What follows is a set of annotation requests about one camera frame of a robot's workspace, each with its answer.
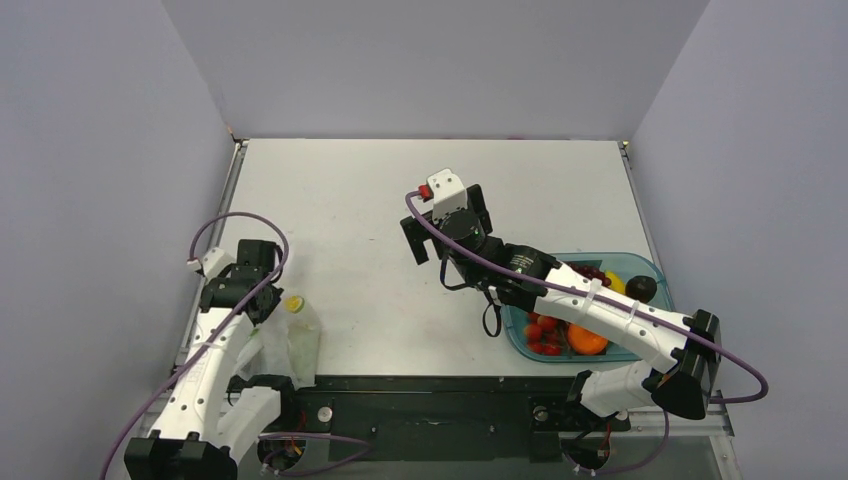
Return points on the fake yellow banana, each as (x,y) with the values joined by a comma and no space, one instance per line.
(614,282)

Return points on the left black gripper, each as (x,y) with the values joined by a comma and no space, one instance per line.
(263,316)

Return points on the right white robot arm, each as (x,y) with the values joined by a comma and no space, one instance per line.
(677,361)

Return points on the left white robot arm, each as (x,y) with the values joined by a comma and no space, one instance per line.
(196,436)

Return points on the fake purple grapes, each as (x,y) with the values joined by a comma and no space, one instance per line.
(591,271)

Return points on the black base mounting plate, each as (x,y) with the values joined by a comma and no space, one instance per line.
(420,418)

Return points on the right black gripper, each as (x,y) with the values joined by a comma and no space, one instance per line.
(414,238)

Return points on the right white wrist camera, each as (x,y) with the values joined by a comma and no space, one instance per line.
(447,194)

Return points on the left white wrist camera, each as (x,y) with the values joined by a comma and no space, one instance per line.
(210,264)

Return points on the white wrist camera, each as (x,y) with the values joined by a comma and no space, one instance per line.
(447,194)
(210,264)

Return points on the fake orange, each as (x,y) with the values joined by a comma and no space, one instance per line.
(585,342)

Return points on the white plastic bag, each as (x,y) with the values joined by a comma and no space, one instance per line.
(286,344)

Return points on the teal plastic tray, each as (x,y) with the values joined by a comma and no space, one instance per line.
(626,266)

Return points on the fake dark plum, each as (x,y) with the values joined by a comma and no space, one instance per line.
(641,288)

